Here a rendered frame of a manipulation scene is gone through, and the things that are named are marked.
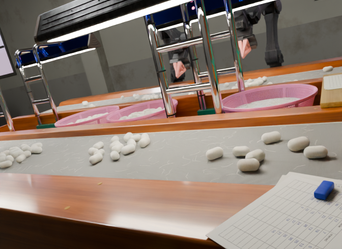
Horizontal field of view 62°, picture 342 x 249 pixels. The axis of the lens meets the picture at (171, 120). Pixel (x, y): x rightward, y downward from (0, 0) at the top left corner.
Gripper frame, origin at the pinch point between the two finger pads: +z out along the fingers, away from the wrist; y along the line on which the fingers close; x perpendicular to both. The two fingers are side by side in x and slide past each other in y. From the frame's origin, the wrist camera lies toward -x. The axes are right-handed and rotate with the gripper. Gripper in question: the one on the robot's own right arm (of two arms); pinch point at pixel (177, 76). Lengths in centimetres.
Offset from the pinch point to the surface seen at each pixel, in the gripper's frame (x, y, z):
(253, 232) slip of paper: -68, 60, 82
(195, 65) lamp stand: -28.8, 26.5, 22.1
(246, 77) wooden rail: 6.7, 33.5, 0.9
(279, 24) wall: 140, 22, -178
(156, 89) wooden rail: 7.6, -16.8, 0.9
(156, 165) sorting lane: -52, 37, 69
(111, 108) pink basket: -18.2, -17.9, 29.1
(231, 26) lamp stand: -37, 41, 15
